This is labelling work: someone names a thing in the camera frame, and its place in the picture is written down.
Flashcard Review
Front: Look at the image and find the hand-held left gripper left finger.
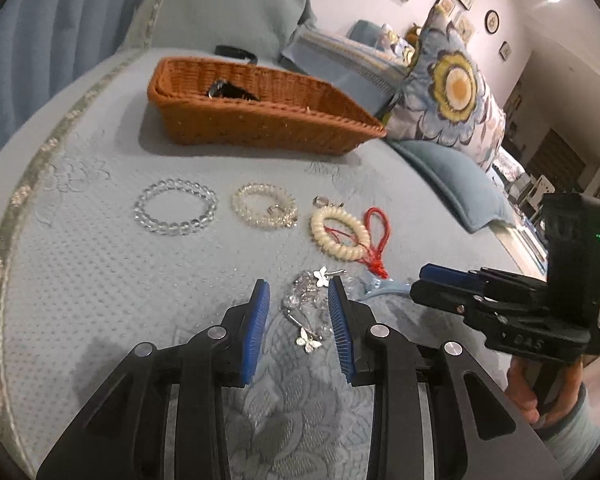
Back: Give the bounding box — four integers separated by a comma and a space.
36, 279, 272, 480

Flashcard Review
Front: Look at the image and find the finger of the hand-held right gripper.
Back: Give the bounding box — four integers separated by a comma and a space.
419, 263, 551, 297
410, 280, 548, 333

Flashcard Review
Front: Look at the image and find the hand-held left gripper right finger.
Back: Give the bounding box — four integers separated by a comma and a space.
327, 276, 564, 480

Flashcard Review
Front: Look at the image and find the person's right forearm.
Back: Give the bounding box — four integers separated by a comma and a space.
541, 385, 600, 467

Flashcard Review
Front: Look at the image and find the person's right hand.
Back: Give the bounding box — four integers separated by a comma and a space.
505, 355, 586, 428

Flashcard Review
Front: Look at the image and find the light blue hair clip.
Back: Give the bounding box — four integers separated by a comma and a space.
354, 276, 417, 304

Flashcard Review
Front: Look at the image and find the plain blue pillow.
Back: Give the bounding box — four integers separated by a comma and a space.
386, 138, 515, 234

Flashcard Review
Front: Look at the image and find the dark wooden cabinet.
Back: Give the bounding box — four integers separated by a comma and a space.
524, 127, 590, 192

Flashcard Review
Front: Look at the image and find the light blue quilted bedspread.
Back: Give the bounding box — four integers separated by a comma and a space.
0, 45, 551, 480

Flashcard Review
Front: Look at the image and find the floral patterned pillow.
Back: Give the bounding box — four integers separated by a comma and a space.
384, 6, 507, 175

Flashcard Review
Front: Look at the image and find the brown wicker basket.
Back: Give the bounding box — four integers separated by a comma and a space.
147, 56, 388, 153

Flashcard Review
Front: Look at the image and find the black wristwatch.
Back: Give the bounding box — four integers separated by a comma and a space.
207, 79, 261, 102

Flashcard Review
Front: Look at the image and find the striped blue pillow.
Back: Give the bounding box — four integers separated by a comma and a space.
279, 21, 417, 111

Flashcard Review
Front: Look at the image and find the blue curtain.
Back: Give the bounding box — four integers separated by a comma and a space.
0, 0, 153, 178

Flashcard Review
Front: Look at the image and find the cream bead bracelet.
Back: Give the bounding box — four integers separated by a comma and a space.
310, 205, 371, 262

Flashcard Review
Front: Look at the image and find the red knotted cord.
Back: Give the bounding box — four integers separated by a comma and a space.
325, 206, 392, 279

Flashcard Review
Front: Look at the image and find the white pearl bracelet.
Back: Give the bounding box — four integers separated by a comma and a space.
231, 182, 301, 232

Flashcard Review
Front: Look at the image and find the clear glass bead bracelet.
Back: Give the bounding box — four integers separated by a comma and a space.
133, 178, 220, 236

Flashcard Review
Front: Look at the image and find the black strap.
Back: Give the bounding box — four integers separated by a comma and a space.
214, 45, 259, 66

